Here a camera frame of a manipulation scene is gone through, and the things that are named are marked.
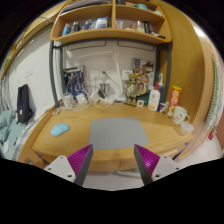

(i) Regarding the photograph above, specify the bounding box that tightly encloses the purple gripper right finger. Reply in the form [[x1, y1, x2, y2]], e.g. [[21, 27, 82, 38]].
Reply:
[[134, 144, 180, 185]]

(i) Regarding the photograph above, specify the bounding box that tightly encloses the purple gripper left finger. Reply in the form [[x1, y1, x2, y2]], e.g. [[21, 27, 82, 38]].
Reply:
[[45, 144, 93, 186]]

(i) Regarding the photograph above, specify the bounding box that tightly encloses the light blue computer mouse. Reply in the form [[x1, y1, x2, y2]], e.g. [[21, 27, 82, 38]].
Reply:
[[50, 123, 70, 137]]

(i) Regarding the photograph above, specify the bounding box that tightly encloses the grey mouse pad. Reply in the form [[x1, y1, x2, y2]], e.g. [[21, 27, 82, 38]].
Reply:
[[88, 117, 149, 150]]

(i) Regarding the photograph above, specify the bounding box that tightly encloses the clear plastic cup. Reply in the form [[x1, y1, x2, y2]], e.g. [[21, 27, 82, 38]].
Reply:
[[180, 121, 194, 135]]

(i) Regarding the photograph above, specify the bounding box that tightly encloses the white mug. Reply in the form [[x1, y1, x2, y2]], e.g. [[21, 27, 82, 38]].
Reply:
[[172, 106, 190, 124]]

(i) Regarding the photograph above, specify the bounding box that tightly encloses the small white clock cube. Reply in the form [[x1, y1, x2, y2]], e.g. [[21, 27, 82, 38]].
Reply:
[[137, 100, 144, 107]]

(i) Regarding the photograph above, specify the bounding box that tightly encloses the white lotion bottle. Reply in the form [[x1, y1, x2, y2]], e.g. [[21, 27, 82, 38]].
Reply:
[[148, 85, 160, 111]]

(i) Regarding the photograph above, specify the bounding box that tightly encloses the red yellow snack can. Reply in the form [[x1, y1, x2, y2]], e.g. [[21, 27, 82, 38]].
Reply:
[[167, 85, 182, 117]]

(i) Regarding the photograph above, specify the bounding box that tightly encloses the white power strip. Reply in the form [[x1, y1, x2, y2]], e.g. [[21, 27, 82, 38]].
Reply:
[[97, 97, 115, 104]]

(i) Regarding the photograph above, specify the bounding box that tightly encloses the teal bed blanket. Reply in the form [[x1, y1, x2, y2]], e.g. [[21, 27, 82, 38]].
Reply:
[[0, 110, 24, 160]]

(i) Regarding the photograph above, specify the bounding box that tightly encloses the black backpack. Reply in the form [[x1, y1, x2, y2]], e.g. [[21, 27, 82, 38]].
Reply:
[[17, 84, 33, 123]]

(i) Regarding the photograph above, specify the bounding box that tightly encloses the gold robot figure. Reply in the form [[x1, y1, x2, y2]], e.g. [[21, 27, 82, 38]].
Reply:
[[126, 73, 147, 106]]

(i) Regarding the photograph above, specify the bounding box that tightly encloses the blue robot model box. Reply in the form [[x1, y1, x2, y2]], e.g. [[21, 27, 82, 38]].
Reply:
[[64, 66, 85, 97]]

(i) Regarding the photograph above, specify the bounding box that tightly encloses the wooden wall shelf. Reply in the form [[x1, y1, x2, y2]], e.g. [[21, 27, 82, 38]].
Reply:
[[50, 0, 172, 45]]

